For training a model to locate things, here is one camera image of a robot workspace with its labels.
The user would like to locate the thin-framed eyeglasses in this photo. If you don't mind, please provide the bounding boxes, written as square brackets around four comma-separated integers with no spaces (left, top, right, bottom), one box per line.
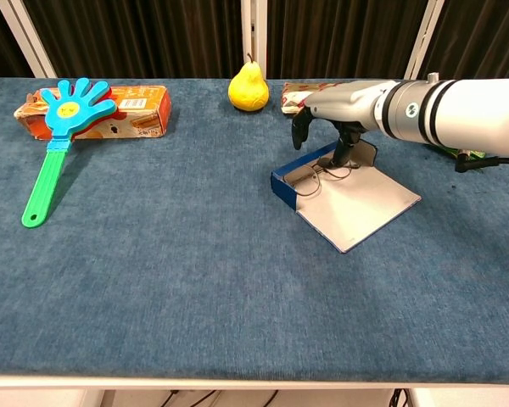
[284,157,361,198]

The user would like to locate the blue cardboard box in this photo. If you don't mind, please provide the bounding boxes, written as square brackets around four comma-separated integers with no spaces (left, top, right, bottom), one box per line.
[270,141,422,254]

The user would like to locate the dark ribbed partition panel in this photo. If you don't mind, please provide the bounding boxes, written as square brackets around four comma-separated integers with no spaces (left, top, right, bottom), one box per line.
[23,0,245,80]
[419,0,509,81]
[0,0,31,80]
[266,0,430,81]

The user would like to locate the gold red foil package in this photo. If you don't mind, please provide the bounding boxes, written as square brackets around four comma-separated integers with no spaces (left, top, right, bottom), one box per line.
[281,81,353,114]

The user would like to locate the grey partition post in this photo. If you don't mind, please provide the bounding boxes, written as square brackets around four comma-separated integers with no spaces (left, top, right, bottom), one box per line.
[240,0,268,80]
[402,0,445,81]
[0,0,57,80]

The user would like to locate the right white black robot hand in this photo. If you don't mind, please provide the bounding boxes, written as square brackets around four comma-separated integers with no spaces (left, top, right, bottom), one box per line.
[291,80,398,167]

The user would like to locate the green snack bag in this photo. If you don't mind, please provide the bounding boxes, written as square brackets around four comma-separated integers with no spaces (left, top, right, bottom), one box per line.
[448,146,488,160]

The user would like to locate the blue green hand clapper toy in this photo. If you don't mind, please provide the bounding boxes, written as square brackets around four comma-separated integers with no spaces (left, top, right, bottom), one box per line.
[20,76,120,229]

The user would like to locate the yellow pear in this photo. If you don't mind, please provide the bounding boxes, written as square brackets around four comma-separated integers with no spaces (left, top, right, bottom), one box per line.
[227,53,271,113]

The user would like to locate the orange cardboard food box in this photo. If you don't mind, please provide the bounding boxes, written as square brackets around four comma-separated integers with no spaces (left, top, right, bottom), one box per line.
[13,84,173,141]

